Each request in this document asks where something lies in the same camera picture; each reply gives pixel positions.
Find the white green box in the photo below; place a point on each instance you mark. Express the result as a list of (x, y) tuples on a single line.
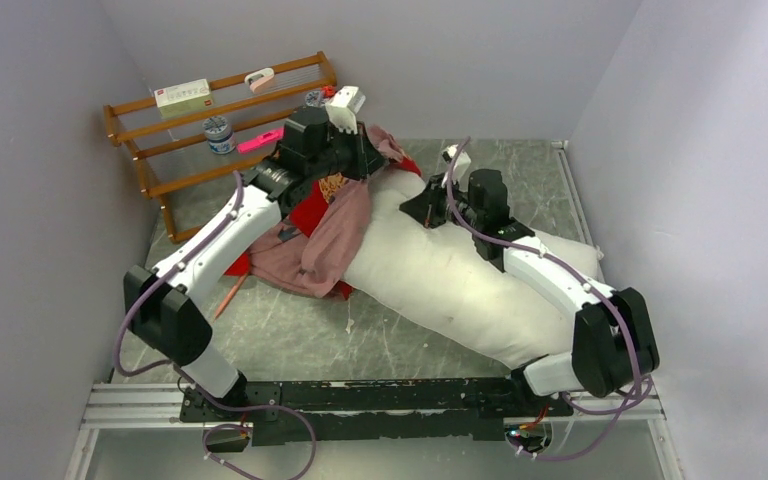
[(183, 99)]

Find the blue white jar right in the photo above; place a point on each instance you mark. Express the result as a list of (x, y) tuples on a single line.
[(315, 98)]

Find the orange pencil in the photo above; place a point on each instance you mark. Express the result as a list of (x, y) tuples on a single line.
[(223, 305)]

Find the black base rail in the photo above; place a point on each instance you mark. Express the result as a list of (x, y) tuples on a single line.
[(483, 409)]

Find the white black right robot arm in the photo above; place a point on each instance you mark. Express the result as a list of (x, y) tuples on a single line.
[(613, 343)]

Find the blue white jar left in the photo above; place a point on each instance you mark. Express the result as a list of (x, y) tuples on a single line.
[(219, 135)]

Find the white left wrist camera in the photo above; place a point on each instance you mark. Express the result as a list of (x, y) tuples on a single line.
[(343, 107)]

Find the pink white tape dispenser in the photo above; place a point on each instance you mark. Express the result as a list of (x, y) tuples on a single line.
[(260, 80)]

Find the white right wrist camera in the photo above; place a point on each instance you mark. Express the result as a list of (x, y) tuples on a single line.
[(457, 163)]

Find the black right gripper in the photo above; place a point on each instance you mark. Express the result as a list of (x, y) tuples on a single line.
[(424, 207)]

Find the wooden shelf rack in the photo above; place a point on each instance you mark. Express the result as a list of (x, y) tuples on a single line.
[(186, 135)]

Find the pink red patterned pillowcase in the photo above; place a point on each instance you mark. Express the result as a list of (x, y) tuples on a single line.
[(309, 251)]

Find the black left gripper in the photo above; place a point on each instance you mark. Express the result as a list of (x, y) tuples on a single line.
[(367, 159)]

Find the aluminium frame rail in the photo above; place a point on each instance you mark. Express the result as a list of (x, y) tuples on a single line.
[(157, 406)]

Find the blue white jar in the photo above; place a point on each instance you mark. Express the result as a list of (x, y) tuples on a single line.
[(315, 98), (219, 135)]

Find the white pillow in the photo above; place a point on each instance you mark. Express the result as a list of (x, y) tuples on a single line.
[(436, 279)]

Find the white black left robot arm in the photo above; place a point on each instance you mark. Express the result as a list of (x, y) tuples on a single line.
[(163, 303)]

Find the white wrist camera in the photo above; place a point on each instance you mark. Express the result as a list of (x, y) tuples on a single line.
[(343, 107), (457, 163)]

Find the pink highlighter marker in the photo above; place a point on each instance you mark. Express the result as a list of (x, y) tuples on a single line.
[(261, 141)]

